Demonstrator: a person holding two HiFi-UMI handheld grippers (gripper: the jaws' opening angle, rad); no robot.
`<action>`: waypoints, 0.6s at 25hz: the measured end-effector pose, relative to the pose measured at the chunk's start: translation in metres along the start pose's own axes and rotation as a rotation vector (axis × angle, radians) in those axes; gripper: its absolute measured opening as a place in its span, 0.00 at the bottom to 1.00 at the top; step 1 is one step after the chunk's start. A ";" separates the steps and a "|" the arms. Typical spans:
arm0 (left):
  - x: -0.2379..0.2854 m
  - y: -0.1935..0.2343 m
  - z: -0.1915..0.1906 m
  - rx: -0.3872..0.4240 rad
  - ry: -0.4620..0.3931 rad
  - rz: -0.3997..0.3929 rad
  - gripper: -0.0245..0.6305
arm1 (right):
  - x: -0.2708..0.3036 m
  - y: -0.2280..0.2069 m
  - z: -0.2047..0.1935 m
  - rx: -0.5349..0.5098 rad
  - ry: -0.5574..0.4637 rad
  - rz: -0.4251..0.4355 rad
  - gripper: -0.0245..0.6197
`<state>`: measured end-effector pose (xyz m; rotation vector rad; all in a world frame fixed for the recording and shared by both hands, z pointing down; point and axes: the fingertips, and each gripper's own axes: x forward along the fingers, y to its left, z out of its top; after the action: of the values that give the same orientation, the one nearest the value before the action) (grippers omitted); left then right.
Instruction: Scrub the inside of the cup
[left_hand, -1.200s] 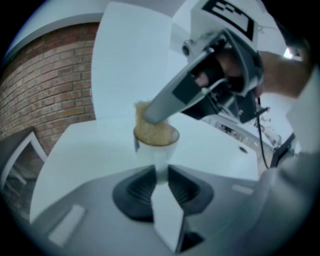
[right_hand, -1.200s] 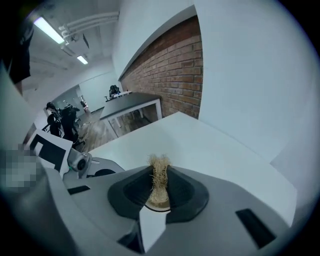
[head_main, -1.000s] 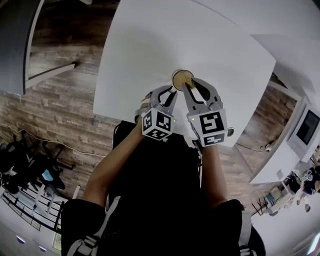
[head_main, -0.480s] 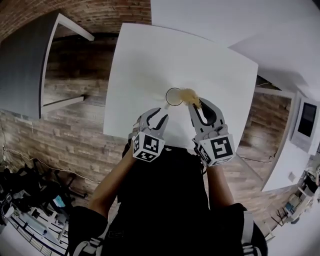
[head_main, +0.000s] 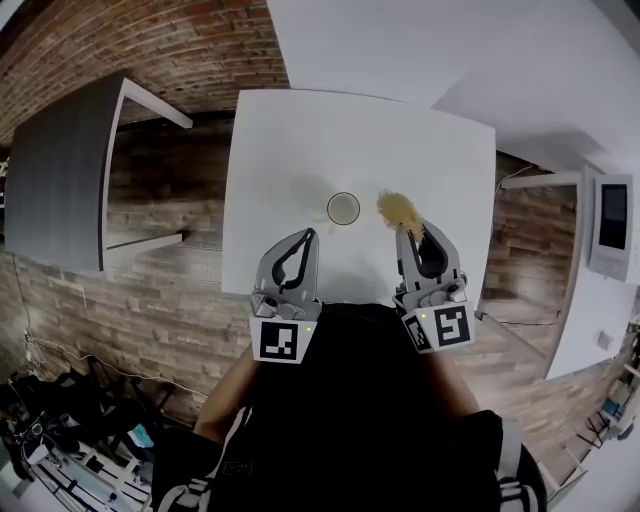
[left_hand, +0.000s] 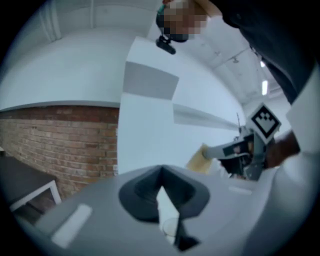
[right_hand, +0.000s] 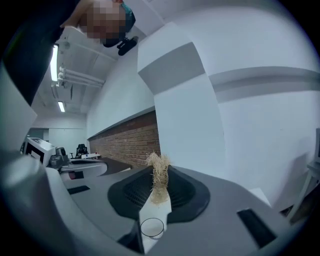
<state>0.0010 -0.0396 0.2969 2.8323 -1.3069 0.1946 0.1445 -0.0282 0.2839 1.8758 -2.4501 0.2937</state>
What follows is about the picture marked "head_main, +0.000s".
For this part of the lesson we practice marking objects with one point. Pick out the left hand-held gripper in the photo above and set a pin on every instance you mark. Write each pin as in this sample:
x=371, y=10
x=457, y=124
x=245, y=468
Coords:
x=280, y=337

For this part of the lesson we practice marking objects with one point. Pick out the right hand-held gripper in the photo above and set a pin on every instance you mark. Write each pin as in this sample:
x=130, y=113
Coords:
x=450, y=325

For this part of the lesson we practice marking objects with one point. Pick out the yellow sponge piece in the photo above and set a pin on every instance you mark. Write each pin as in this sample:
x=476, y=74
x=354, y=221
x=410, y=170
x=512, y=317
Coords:
x=397, y=210

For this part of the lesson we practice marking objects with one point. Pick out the clear glass cup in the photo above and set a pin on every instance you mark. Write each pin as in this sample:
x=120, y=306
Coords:
x=343, y=208

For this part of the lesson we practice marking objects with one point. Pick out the person's right forearm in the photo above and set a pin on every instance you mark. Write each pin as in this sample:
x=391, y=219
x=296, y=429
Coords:
x=457, y=385

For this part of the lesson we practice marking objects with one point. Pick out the person's left forearm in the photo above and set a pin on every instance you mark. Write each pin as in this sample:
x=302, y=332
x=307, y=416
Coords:
x=225, y=400

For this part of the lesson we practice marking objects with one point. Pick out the white square table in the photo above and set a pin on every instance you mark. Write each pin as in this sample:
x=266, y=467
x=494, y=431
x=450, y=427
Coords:
x=360, y=145

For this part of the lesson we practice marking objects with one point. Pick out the person's black clothing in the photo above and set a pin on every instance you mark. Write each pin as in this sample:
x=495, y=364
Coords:
x=350, y=425

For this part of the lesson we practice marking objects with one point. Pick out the long white desk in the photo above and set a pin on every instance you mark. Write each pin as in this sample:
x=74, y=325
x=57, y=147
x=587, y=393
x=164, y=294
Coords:
x=590, y=320

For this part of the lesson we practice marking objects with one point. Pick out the white device with dark screen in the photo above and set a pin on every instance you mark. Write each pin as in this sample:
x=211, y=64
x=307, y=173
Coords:
x=612, y=225

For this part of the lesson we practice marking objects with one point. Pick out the black office chair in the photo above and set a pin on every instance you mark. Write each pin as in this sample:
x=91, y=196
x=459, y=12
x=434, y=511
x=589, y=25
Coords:
x=85, y=410

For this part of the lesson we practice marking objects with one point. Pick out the grey wood-top table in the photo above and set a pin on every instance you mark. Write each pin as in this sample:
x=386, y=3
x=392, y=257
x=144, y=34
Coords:
x=55, y=185

